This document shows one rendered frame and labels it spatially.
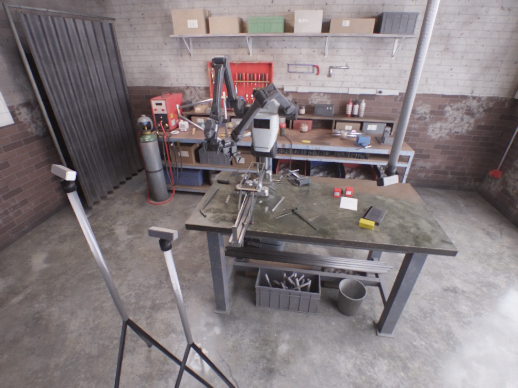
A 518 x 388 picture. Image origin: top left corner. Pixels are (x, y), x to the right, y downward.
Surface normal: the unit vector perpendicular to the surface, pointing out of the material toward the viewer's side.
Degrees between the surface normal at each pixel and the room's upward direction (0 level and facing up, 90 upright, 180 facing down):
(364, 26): 86
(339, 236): 0
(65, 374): 0
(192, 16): 93
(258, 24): 90
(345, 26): 91
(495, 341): 0
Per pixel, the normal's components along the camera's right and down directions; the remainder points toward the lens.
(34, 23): 0.54, 0.43
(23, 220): 0.99, 0.08
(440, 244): 0.00, -0.87
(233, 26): -0.25, 0.46
